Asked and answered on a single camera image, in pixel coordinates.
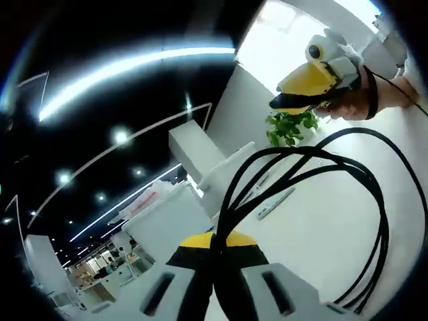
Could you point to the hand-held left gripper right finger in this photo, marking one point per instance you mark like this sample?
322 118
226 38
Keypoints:
261 277

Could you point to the green potted plant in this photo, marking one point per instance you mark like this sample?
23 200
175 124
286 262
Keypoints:
284 128

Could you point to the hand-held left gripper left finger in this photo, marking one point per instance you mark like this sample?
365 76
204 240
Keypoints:
187 267

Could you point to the open white storage box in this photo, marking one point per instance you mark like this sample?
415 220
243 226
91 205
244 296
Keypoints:
174 224

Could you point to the lidded white storage box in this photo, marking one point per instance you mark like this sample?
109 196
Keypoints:
209 197

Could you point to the white plastic bags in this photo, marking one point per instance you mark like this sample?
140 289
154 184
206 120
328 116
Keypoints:
150 197

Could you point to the white desktop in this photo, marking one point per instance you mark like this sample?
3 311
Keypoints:
317 250

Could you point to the white power strip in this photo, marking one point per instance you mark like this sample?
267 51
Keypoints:
275 203

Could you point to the person's right hand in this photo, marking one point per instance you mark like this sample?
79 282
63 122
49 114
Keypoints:
351 105

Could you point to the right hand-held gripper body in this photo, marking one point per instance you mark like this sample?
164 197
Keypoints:
337 57

